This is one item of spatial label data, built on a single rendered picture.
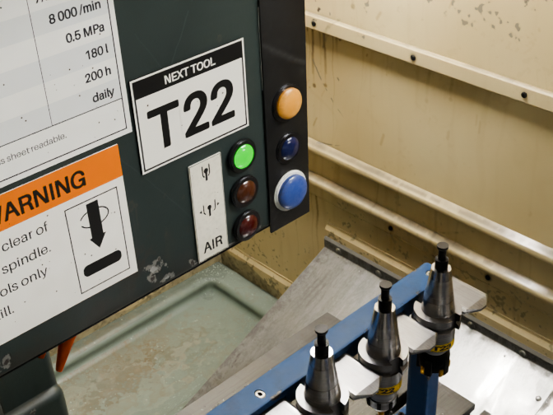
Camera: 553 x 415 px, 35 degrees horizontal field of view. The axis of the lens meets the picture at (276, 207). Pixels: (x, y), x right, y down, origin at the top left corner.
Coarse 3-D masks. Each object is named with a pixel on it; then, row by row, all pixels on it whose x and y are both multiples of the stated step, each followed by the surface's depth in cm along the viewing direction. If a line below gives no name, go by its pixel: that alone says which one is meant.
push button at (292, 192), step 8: (296, 176) 71; (288, 184) 70; (296, 184) 71; (304, 184) 72; (280, 192) 70; (288, 192) 71; (296, 192) 71; (304, 192) 72; (280, 200) 71; (288, 200) 71; (296, 200) 72; (288, 208) 72
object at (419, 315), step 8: (416, 304) 117; (456, 304) 116; (416, 312) 115; (456, 312) 115; (424, 320) 114; (432, 320) 114; (440, 320) 114; (448, 320) 114; (456, 320) 115; (432, 328) 114; (440, 328) 114; (448, 328) 114; (456, 328) 116; (440, 336) 114; (448, 336) 115
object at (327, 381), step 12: (312, 348) 100; (312, 360) 100; (324, 360) 99; (312, 372) 100; (324, 372) 100; (336, 372) 101; (312, 384) 101; (324, 384) 100; (336, 384) 101; (312, 396) 101; (324, 396) 101; (336, 396) 102
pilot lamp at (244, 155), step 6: (246, 144) 66; (240, 150) 65; (246, 150) 66; (252, 150) 66; (240, 156) 65; (246, 156) 66; (252, 156) 66; (240, 162) 66; (246, 162) 66; (240, 168) 66
